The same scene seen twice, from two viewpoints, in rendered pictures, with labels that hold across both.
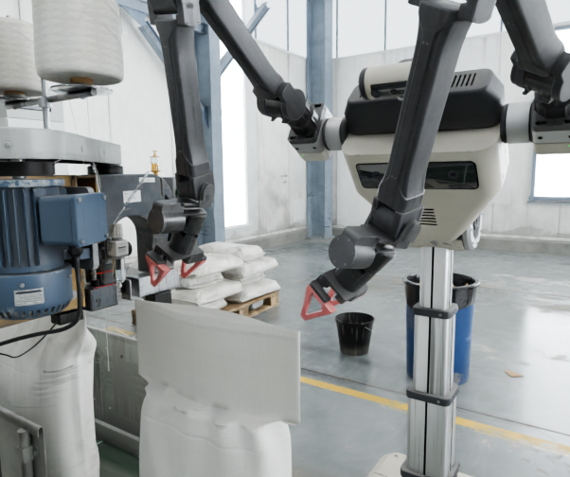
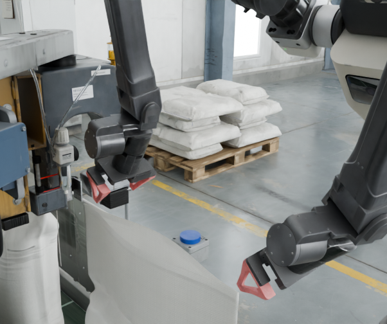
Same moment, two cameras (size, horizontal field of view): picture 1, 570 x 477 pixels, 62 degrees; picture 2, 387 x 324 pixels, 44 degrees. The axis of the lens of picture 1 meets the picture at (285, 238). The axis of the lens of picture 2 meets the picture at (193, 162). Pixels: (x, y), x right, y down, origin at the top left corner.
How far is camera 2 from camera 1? 0.30 m
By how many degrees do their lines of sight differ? 17
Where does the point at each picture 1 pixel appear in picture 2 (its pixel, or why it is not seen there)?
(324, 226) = not seen: hidden behind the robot
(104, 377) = (79, 239)
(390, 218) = (353, 207)
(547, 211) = not seen: outside the picture
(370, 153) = (365, 66)
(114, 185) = (61, 83)
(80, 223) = not seen: outside the picture
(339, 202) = not seen: hidden behind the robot
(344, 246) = (284, 240)
